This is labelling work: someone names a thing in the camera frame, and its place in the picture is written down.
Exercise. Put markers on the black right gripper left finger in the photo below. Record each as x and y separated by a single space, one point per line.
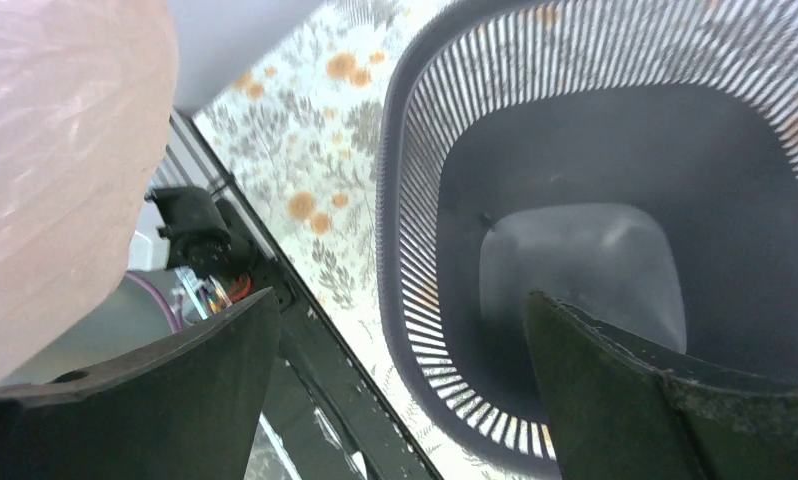
184 407

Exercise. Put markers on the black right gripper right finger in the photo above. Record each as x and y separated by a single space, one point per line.
623 407

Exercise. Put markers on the grey slotted trash bin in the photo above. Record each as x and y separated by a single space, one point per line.
635 159

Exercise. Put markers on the pink plastic trash bag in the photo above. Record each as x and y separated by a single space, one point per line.
86 89

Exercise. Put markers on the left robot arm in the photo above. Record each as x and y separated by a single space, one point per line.
199 236

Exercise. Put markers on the floral patterned table mat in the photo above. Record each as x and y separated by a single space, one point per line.
299 132

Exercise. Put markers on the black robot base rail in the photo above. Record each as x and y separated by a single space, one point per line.
324 415

